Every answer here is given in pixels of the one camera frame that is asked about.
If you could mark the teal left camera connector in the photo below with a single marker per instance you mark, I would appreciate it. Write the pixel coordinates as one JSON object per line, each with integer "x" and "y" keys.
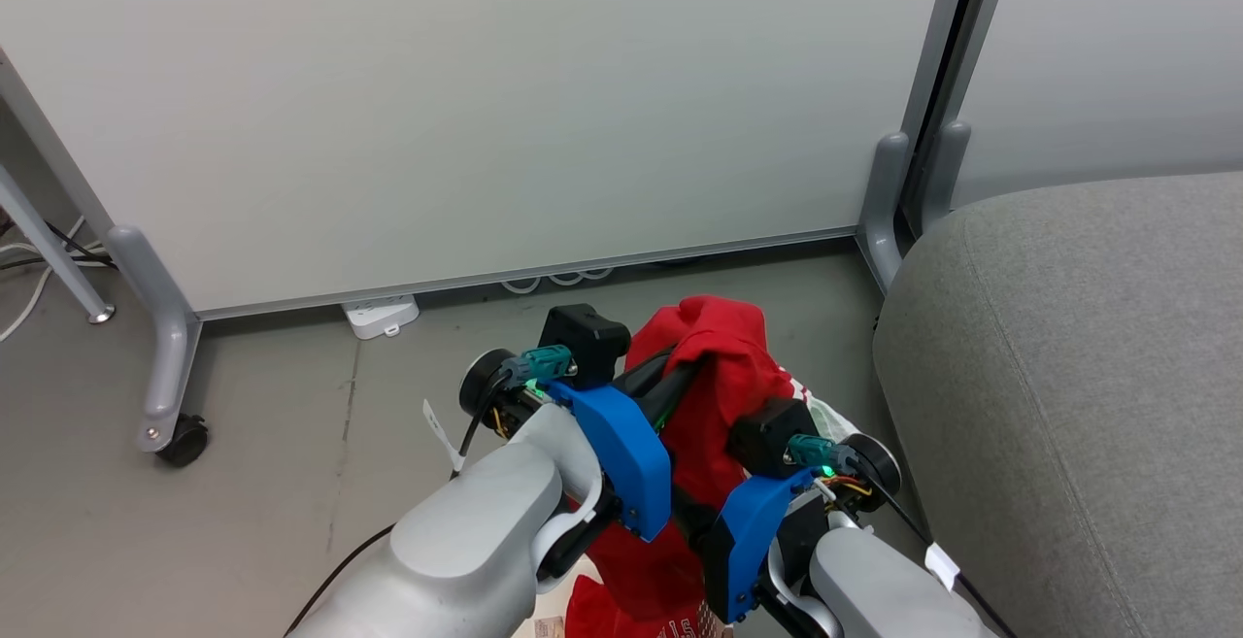
{"x": 539, "y": 363}

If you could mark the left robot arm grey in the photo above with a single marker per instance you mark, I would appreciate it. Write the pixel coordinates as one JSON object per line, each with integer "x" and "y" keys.
{"x": 476, "y": 531}

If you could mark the red garment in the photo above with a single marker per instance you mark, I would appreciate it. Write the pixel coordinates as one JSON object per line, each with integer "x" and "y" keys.
{"x": 723, "y": 356}

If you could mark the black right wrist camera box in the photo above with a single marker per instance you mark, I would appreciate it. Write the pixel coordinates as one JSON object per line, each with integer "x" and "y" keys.
{"x": 772, "y": 436}

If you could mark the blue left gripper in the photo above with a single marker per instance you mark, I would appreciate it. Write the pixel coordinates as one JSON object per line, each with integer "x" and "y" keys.
{"x": 626, "y": 463}

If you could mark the teal camera connector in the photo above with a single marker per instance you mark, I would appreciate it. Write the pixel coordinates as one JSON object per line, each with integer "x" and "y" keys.
{"x": 539, "y": 363}
{"x": 821, "y": 452}

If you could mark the white partition panel grey frame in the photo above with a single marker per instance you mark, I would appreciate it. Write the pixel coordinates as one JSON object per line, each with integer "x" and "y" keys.
{"x": 1107, "y": 46}
{"x": 505, "y": 104}

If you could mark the white power strip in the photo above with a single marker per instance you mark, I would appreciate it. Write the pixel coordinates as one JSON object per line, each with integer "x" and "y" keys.
{"x": 381, "y": 314}

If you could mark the teal right camera connector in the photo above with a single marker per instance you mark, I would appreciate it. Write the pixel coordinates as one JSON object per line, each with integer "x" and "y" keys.
{"x": 821, "y": 452}

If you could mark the white garment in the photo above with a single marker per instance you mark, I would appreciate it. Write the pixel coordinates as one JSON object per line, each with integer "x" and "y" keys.
{"x": 827, "y": 418}

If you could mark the grey partition leg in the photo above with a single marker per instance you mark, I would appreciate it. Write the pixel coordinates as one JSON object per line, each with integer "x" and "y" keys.
{"x": 944, "y": 167}
{"x": 160, "y": 327}
{"x": 884, "y": 201}

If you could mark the grey fabric sofa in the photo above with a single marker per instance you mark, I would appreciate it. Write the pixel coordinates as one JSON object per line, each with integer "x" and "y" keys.
{"x": 1078, "y": 386}

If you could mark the black caster wheel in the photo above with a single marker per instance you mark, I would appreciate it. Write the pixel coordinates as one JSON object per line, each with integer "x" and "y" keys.
{"x": 184, "y": 442}

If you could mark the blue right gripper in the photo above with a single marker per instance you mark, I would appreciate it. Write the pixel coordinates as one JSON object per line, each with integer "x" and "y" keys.
{"x": 753, "y": 531}

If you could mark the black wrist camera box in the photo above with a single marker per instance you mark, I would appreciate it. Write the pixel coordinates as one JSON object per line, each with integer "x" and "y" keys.
{"x": 772, "y": 436}
{"x": 583, "y": 339}

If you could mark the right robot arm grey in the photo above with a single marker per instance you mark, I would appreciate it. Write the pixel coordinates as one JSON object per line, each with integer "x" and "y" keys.
{"x": 874, "y": 585}

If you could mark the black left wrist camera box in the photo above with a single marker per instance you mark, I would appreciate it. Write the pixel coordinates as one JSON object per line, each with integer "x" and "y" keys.
{"x": 583, "y": 339}

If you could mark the grey metal table leg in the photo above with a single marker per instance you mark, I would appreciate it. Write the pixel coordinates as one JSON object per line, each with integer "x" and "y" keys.
{"x": 49, "y": 245}

